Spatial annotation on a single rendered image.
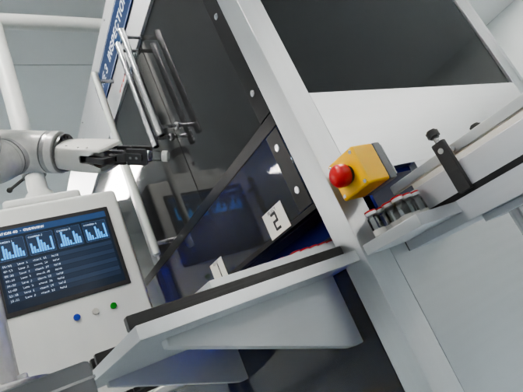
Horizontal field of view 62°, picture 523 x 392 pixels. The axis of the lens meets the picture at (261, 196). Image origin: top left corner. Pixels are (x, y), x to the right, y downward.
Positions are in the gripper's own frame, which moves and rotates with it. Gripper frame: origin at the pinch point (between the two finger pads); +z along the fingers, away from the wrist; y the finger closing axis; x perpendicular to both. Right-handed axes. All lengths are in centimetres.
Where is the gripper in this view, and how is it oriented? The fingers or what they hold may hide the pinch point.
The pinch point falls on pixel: (139, 155)
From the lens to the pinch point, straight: 89.5
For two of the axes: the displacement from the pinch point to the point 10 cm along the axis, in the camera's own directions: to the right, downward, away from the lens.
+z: 9.9, 0.4, -1.0
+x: 0.1, -9.5, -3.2
